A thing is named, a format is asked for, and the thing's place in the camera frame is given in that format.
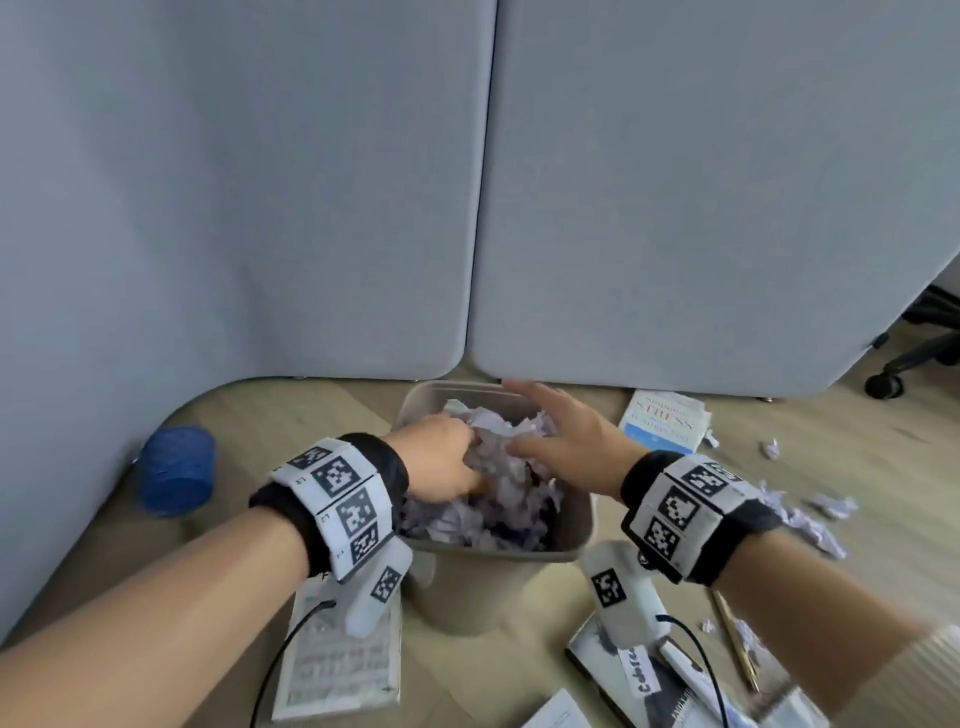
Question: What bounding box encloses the person's right hand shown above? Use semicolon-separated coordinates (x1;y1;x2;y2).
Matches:
502;378;650;502

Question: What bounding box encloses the person's left hand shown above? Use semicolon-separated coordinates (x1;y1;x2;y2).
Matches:
386;414;493;505

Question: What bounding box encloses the blue and white book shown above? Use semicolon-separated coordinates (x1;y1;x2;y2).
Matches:
618;389;714;455

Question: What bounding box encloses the dense heap of paper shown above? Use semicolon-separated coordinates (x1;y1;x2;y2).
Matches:
401;399;562;554

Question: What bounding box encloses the beige waste bin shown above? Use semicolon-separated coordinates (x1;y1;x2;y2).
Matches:
393;380;598;637

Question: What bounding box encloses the black and white book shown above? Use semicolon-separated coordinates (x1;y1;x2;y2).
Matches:
564;611;751;728

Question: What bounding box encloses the slim gold brown pen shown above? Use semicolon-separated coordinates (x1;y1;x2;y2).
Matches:
708;588;763;695

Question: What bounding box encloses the pile of paper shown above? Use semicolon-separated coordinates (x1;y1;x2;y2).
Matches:
701;429;860;560

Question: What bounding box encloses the white book portrait grid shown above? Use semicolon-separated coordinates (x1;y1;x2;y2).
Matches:
271;573;404;723

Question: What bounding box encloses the thick white marker pen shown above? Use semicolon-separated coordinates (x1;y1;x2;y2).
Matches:
658;641;740;728

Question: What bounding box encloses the white book with green circle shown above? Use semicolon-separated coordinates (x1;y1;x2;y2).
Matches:
521;689;594;728

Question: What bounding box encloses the person's left forearm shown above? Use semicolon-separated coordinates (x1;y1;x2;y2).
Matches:
0;509;309;728

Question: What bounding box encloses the person's right forearm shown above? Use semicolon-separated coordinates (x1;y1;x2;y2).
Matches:
712;528;931;718

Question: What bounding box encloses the blue mesh pen holder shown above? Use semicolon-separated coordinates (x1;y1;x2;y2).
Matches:
138;425;217;519

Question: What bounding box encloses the black wristband with marker tags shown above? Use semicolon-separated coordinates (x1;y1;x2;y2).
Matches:
620;452;785;588
249;433;410;585

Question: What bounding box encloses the grey felt partition panel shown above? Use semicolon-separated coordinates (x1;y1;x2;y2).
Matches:
466;0;960;400
172;0;498;382
0;0;226;646

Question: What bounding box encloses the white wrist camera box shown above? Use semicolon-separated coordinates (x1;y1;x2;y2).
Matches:
581;541;671;650
341;536;414;639

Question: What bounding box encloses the black camera cable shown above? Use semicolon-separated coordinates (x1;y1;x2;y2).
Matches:
249;599;339;728
656;614;730;728

